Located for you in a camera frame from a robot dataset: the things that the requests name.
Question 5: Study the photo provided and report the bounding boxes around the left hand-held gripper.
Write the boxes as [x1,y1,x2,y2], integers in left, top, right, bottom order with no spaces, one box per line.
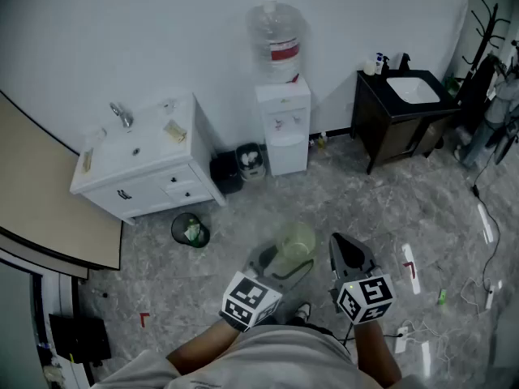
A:
[219,244,315,333]

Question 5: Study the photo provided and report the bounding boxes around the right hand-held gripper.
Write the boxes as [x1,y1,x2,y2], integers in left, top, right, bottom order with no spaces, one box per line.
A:
[327,232,397,326]

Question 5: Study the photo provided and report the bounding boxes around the clear green plastic cup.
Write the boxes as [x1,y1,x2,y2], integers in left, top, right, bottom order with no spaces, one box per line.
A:
[274,221,318,263]

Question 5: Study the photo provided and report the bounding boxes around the white water dispenser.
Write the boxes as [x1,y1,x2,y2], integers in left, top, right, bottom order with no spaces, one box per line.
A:
[255,75,312,177]

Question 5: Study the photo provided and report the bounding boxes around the person's right forearm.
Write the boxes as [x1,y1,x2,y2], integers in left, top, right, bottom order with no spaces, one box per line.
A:
[351,318,403,389]

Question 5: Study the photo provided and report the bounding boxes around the person's left forearm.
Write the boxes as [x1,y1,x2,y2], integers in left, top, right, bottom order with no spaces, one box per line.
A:
[165,319,247,377]

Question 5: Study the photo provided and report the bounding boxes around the clear water jug red label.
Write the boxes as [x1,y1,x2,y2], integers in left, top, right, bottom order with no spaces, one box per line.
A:
[246,1,308,84]

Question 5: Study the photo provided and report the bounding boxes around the person's dark trousers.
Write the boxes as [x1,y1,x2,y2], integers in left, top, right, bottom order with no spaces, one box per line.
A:
[282,316,338,338]

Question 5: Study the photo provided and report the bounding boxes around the black mesh wastebasket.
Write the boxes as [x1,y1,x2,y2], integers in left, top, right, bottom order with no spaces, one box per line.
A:
[170,212,212,250]

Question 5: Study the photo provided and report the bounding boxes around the person's grey shirt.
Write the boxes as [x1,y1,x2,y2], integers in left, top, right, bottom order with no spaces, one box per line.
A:
[89,323,409,389]

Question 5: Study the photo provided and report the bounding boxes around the grey bin with tissues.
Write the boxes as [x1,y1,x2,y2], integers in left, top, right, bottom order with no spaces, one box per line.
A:
[235,142,269,183]

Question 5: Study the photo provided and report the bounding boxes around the black plastic bin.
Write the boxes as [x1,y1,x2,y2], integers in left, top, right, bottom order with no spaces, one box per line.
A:
[208,150,245,196]

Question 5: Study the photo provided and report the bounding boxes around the black vanity cabinet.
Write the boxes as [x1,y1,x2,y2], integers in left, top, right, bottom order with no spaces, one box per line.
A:
[350,68,462,176]

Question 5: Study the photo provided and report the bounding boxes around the white vanity cabinet with basin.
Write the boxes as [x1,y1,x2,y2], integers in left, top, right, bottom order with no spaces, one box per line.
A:
[69,92,227,227]

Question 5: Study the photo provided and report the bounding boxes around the white rectangular basin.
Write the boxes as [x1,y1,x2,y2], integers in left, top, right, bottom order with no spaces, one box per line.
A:
[385,76,441,105]

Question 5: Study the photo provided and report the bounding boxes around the black flat box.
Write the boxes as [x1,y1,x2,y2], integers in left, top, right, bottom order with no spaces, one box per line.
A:
[48,313,113,365]

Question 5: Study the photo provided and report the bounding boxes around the chrome faucet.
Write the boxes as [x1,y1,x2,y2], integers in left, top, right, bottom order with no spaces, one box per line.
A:
[109,101,135,129]

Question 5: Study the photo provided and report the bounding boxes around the long beige packet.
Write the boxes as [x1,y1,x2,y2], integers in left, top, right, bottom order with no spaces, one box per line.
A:
[80,147,95,174]

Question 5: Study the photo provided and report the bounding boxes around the clear plastic tumbler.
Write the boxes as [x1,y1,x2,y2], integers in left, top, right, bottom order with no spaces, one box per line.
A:
[84,126,108,144]

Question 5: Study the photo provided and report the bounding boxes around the black coat rack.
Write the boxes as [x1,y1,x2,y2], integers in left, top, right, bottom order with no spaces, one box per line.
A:
[461,0,513,134]

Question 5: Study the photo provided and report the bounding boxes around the beige board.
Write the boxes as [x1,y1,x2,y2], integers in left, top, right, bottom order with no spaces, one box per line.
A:
[0,90,124,271]

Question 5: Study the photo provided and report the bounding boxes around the long black floor cable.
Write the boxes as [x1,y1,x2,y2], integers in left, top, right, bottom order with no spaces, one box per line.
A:
[471,152,503,292]

